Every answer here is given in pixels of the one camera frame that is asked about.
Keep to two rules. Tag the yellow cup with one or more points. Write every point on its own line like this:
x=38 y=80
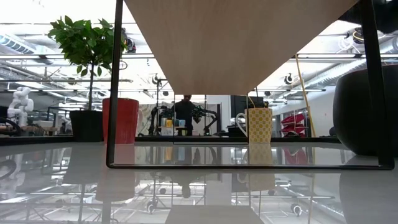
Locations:
x=168 y=123

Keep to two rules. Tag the black mug red interior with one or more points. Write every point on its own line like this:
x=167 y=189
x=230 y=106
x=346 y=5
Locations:
x=348 y=115

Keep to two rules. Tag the black aluminium table frame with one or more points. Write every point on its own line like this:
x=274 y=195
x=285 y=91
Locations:
x=46 y=140

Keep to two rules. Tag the green potted plant black pot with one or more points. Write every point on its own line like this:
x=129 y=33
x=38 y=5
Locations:
x=87 y=124

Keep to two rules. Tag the wooden shelf riser black frame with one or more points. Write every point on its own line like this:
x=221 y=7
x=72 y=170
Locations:
x=233 y=46

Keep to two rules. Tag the black hanging camera device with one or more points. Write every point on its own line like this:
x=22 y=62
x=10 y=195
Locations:
x=130 y=45

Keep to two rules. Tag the white humanoid robot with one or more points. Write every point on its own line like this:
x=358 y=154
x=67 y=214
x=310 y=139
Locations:
x=21 y=102

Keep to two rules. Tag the red stacked bins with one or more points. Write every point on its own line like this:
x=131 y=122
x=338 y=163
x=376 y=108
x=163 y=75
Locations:
x=293 y=119

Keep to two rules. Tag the person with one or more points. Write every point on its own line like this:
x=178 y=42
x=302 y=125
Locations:
x=184 y=115

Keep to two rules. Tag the blue cup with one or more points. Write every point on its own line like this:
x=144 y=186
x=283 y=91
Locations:
x=182 y=123

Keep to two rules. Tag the black monitor screen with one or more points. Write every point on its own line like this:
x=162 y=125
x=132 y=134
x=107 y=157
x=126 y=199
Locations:
x=237 y=102

